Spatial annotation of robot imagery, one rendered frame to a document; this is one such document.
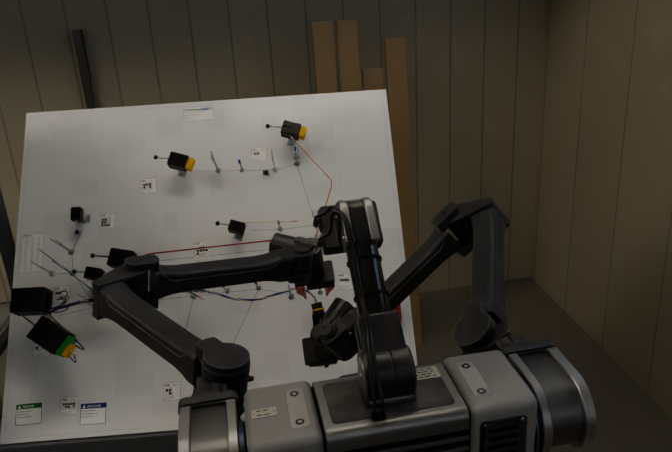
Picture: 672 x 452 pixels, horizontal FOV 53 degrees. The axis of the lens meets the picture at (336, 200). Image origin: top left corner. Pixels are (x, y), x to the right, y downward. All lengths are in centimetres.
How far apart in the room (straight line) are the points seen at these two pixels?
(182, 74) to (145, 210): 161
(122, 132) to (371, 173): 81
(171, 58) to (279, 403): 286
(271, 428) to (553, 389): 41
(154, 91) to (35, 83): 58
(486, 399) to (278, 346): 111
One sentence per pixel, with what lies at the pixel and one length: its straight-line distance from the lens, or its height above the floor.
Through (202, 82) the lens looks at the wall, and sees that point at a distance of 368.
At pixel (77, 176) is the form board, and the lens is 227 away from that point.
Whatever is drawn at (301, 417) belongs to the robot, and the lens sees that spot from 94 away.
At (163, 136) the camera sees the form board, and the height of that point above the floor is 156.
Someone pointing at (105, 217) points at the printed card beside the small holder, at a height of 136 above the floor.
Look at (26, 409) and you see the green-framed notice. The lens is 216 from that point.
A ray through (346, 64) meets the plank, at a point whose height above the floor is 154.
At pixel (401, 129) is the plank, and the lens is 347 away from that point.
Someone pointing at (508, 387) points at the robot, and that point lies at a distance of 100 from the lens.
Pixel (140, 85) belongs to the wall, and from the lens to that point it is 370.
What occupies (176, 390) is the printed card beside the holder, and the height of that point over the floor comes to 95.
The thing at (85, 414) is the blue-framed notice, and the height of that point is 92.
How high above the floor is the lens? 212
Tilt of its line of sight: 21 degrees down
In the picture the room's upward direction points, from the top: 3 degrees counter-clockwise
